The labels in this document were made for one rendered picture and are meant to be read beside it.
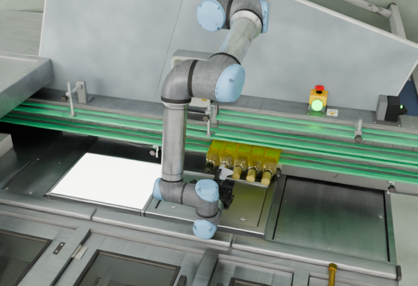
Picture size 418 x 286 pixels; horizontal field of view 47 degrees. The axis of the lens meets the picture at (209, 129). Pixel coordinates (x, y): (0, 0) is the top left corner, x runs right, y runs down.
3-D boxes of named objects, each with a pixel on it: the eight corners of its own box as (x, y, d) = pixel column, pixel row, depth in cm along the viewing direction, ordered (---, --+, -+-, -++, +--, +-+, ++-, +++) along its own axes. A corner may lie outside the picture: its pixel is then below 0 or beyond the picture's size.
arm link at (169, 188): (153, 58, 145) (148, 205, 160) (188, 62, 142) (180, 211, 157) (168, 53, 155) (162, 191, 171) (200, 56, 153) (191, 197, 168)
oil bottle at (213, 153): (216, 142, 216) (204, 168, 198) (217, 130, 214) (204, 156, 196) (229, 143, 215) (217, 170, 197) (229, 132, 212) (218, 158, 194)
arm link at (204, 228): (214, 224, 156) (214, 244, 161) (222, 203, 166) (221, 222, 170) (191, 219, 158) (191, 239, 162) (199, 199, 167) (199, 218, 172)
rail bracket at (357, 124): (352, 125, 196) (352, 142, 185) (355, 109, 192) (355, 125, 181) (362, 127, 195) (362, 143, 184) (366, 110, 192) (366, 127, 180)
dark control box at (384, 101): (375, 110, 204) (376, 119, 197) (379, 93, 200) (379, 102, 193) (395, 113, 202) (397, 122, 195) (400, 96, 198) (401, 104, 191)
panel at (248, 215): (85, 155, 227) (46, 199, 199) (84, 150, 226) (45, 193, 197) (277, 186, 208) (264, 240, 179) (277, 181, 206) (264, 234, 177)
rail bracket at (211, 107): (209, 127, 213) (201, 141, 203) (209, 92, 205) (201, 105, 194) (216, 128, 212) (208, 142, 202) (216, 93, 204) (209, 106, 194)
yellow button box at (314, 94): (309, 102, 210) (308, 110, 204) (311, 86, 206) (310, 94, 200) (325, 104, 208) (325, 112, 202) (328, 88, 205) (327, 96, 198)
